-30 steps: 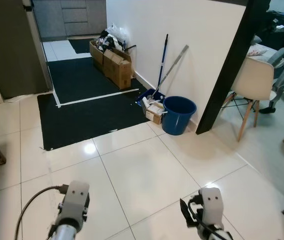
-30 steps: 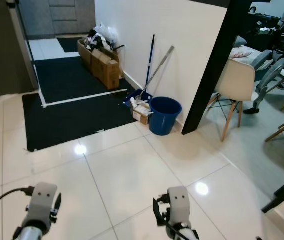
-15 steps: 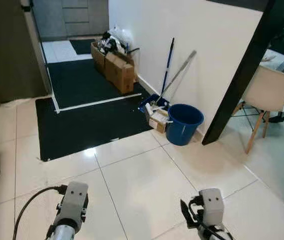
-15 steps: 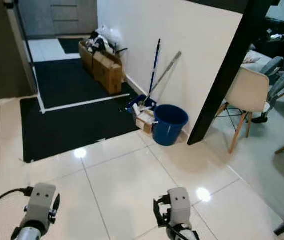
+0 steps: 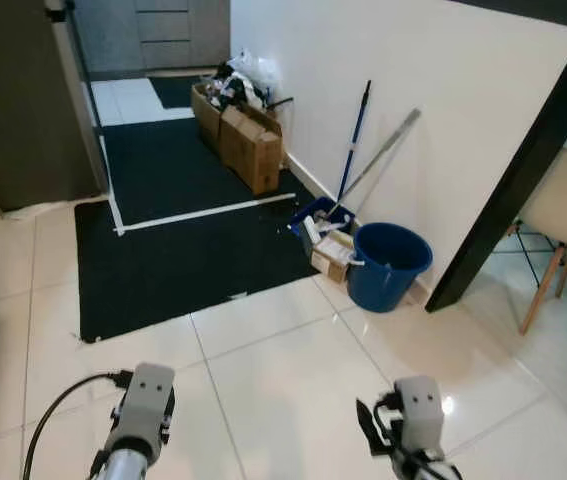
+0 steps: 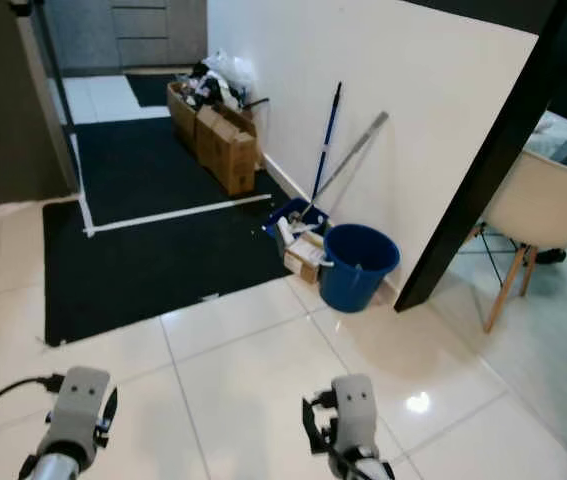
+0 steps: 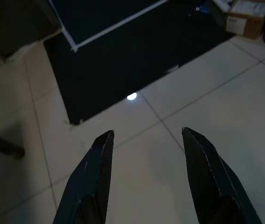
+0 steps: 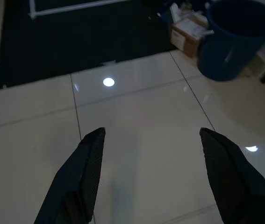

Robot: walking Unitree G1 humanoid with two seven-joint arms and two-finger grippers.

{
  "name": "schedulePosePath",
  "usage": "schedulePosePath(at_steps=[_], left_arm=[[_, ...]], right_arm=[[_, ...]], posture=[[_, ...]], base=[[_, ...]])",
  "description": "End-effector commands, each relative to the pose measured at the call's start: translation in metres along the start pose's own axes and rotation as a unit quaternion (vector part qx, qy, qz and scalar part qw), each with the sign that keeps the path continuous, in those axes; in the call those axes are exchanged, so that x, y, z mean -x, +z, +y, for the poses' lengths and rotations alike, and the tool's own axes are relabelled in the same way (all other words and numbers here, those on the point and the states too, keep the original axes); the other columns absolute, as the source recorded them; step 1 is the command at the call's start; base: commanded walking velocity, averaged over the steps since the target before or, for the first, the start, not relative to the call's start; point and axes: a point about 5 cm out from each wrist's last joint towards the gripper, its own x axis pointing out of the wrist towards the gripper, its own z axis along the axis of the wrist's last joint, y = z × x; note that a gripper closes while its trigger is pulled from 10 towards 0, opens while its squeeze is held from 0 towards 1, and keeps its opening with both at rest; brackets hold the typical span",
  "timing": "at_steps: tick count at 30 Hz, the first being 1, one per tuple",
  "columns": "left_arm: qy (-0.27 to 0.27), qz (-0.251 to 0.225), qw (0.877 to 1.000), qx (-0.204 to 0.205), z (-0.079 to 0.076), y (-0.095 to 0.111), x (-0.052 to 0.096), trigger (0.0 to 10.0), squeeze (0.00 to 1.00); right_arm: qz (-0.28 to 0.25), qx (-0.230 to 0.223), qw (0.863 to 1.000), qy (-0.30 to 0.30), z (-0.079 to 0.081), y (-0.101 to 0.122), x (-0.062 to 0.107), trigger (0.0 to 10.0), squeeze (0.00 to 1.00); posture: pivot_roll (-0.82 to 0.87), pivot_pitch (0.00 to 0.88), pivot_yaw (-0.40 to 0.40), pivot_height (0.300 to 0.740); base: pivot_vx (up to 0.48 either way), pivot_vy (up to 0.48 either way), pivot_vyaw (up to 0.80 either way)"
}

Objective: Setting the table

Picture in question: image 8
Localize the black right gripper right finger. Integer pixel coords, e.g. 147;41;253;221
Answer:
199;127;265;224

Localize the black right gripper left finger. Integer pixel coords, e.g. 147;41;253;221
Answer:
33;127;107;224

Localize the blue plastic bucket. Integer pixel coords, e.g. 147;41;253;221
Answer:
196;0;265;82

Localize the black floor mat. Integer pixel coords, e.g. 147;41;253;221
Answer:
0;0;177;90

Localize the brown cardboard box white label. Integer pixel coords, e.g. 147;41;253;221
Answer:
169;13;210;58

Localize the white pipe frame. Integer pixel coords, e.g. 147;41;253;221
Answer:
28;0;123;19

